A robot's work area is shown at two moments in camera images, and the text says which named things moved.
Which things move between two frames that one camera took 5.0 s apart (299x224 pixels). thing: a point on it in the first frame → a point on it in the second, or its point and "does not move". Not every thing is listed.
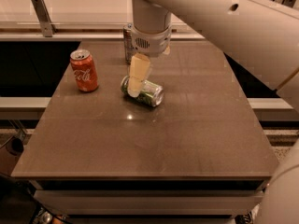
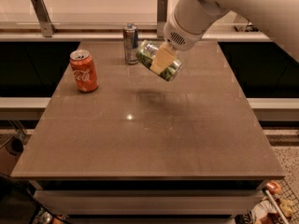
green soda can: [150, 93] → [146, 50]
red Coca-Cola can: [84, 70] does not move
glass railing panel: [69, 7] does not move
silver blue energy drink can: [128, 42] does not move
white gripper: [151, 43] → [181, 38]
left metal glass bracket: [45, 21] does not move
